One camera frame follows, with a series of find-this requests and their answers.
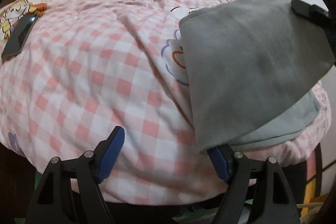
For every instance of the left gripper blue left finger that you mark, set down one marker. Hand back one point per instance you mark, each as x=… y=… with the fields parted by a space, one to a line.
x=107 y=152

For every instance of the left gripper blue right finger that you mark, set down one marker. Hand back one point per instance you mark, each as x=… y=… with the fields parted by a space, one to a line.
x=221 y=159

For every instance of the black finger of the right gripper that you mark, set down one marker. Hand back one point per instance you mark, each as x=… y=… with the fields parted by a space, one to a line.
x=314 y=14

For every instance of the grey pants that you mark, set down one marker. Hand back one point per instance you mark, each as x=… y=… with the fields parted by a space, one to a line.
x=251 y=67

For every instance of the pink checkered bed sheet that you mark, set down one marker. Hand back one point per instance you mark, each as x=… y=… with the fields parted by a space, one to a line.
x=91 y=65

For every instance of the black smartphone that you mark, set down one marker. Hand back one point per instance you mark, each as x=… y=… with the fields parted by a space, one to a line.
x=18 y=38

